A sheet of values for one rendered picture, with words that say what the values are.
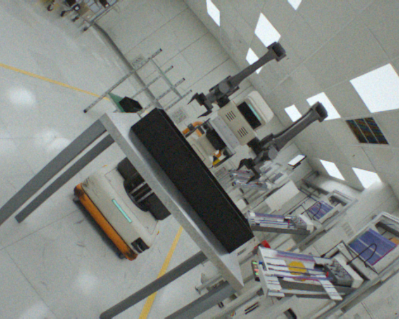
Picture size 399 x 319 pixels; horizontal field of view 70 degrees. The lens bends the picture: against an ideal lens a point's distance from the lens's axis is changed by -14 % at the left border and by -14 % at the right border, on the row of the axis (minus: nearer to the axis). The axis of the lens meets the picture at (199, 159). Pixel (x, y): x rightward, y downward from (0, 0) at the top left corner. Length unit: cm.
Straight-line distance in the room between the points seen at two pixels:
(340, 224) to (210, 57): 845
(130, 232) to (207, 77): 935
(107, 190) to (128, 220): 24
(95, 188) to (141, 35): 1003
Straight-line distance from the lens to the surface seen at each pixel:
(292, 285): 242
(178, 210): 97
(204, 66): 1121
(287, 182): 710
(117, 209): 211
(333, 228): 396
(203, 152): 204
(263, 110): 202
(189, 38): 1151
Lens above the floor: 102
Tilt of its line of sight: 5 degrees down
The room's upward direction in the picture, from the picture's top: 53 degrees clockwise
